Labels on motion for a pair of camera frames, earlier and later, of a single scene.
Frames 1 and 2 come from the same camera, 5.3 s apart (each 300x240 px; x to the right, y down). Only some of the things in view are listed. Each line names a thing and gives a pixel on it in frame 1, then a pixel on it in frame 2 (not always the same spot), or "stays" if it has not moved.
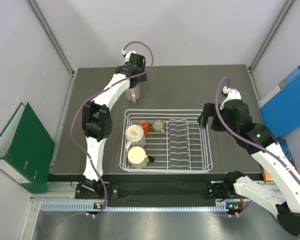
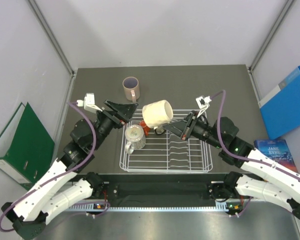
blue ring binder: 287,106 stays
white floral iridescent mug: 135,136 stays
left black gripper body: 140,78 to 105,125
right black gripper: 209,111 to 183,126
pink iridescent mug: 133,93 stays
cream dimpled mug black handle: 137,158 to 156,114
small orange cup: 146,126 stays
